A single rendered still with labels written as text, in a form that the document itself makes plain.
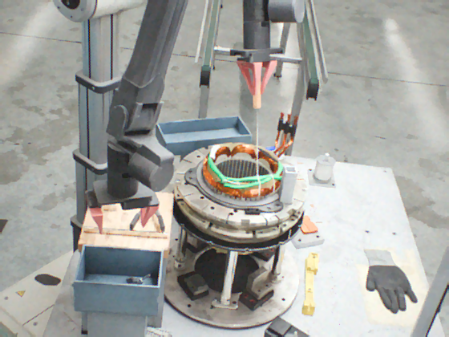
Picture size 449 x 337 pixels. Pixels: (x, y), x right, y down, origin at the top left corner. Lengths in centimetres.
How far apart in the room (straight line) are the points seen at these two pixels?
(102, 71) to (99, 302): 66
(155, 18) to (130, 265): 57
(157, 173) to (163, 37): 22
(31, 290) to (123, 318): 107
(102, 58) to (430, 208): 231
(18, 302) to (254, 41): 139
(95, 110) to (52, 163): 173
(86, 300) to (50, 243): 166
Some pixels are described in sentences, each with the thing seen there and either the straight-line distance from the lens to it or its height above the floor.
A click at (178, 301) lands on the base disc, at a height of 80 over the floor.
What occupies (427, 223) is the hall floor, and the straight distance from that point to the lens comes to 345.
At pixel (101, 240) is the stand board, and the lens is 137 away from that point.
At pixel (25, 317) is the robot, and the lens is 232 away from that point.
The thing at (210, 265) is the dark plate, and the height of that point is 78.
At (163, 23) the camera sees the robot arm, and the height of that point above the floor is 158.
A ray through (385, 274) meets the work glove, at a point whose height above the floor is 80.
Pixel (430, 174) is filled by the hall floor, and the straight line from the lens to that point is 384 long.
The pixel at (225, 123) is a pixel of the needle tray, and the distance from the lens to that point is 183.
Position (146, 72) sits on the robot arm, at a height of 150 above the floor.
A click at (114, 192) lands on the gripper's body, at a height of 127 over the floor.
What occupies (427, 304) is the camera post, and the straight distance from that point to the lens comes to 152.
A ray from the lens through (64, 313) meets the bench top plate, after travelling 161.
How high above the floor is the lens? 198
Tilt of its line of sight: 35 degrees down
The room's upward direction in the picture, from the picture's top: 7 degrees clockwise
